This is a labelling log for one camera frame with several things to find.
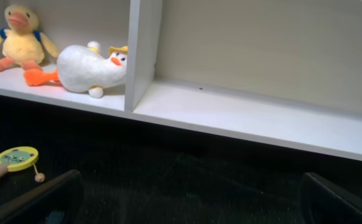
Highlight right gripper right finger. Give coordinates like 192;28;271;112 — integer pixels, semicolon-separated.
299;171;362;224

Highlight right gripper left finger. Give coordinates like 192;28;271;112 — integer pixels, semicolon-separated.
0;169;85;224

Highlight yellow wooden rattle drum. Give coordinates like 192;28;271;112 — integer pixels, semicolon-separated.
0;146;46;192

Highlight white plush duck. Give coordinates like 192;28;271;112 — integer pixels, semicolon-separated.
23;40;129;100

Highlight white shelf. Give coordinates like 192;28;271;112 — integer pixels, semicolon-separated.
0;0;362;165

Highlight yellow plush duck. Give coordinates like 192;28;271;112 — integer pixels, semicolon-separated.
0;4;61;73

